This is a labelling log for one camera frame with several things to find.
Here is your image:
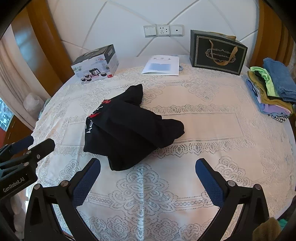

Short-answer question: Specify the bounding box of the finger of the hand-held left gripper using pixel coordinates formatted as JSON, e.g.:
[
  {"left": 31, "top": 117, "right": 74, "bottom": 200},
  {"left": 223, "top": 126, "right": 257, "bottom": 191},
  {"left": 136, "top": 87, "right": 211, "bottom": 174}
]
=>
[
  {"left": 14, "top": 138, "right": 56, "bottom": 168},
  {"left": 0, "top": 136, "right": 35, "bottom": 164}
]

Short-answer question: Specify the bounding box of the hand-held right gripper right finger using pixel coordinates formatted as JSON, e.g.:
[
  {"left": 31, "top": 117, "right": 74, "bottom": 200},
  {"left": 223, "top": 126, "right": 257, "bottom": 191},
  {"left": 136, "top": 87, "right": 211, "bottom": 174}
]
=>
[{"left": 195, "top": 158, "right": 270, "bottom": 241}]

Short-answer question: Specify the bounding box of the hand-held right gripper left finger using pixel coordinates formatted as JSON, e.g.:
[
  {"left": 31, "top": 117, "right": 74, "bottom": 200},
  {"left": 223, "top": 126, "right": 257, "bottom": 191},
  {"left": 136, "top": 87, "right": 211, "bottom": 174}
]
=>
[{"left": 24, "top": 158, "right": 101, "bottom": 241}]

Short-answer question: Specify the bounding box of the black t-shirt with red print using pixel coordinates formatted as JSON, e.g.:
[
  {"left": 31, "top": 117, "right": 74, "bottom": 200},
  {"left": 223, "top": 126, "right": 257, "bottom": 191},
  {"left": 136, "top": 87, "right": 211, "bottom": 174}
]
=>
[{"left": 83, "top": 84, "right": 185, "bottom": 171}]

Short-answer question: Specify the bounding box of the pile of folded clothes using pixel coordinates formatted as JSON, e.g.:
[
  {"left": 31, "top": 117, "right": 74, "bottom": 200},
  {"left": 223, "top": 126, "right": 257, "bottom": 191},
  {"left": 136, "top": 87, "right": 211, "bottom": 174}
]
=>
[{"left": 247, "top": 71, "right": 293, "bottom": 114}]

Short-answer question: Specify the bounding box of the white plastic bag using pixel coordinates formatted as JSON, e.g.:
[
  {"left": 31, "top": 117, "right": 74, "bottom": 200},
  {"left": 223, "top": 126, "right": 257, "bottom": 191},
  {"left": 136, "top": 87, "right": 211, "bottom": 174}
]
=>
[{"left": 23, "top": 93, "right": 46, "bottom": 121}]

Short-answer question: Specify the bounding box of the white lace tablecloth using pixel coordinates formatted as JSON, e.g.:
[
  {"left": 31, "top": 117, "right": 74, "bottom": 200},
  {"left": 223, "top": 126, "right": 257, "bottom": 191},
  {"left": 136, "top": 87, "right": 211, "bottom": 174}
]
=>
[{"left": 25, "top": 54, "right": 296, "bottom": 241}]

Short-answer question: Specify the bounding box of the olive cloth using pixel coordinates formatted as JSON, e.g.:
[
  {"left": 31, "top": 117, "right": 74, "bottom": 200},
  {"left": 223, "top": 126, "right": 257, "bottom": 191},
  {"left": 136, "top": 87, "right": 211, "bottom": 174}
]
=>
[{"left": 252, "top": 217, "right": 282, "bottom": 241}]

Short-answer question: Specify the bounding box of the folded purple garment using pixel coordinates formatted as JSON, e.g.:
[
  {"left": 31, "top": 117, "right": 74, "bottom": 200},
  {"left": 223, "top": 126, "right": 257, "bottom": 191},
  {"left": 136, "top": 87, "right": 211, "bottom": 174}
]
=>
[{"left": 257, "top": 101, "right": 291, "bottom": 117}]

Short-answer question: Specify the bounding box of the folded checked garment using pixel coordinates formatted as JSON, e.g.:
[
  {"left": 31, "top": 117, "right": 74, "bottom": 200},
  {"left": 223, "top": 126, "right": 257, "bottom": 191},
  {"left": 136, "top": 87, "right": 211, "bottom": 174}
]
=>
[{"left": 271, "top": 113, "right": 289, "bottom": 124}]

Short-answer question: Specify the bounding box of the kettle set cardboard box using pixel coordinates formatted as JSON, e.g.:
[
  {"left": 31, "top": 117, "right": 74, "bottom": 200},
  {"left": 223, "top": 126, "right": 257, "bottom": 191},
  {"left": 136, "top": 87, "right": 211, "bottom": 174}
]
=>
[{"left": 71, "top": 44, "right": 120, "bottom": 85}]

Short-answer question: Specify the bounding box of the folded light blue garment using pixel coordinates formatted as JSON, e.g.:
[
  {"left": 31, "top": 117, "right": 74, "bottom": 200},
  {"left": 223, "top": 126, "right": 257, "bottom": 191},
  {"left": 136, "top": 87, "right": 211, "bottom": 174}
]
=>
[{"left": 245, "top": 79, "right": 263, "bottom": 104}]

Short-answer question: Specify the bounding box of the folded light green garment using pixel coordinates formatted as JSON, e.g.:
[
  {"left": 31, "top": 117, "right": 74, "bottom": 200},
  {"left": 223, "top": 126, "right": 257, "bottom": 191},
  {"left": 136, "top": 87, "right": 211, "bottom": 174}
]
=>
[{"left": 250, "top": 66, "right": 281, "bottom": 97}]

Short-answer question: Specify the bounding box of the white paper sheet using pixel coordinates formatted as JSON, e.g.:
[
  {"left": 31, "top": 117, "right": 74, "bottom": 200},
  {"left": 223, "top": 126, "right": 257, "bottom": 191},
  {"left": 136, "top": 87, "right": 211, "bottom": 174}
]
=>
[{"left": 141, "top": 55, "right": 180, "bottom": 76}]

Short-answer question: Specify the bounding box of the folded blue denim garment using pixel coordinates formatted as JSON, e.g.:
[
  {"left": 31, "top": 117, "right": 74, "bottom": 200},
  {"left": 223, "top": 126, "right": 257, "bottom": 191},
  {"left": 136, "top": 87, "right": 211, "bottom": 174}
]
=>
[{"left": 263, "top": 57, "right": 296, "bottom": 103}]

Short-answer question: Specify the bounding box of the white round-hole wall socket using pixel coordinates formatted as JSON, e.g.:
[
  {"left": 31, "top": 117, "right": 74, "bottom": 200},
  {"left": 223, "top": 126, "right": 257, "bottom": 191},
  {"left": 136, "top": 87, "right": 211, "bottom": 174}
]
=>
[{"left": 170, "top": 24, "right": 186, "bottom": 37}]

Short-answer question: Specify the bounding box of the white wall switch plate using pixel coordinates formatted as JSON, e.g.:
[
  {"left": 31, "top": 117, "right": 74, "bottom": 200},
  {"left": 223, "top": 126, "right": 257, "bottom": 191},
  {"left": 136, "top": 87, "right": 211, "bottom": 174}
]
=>
[{"left": 143, "top": 25, "right": 157, "bottom": 37}]

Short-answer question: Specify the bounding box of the white wall power socket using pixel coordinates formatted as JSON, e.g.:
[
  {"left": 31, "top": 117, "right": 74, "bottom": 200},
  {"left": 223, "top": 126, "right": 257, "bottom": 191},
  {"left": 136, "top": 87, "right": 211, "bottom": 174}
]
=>
[{"left": 156, "top": 24, "right": 171, "bottom": 37}]

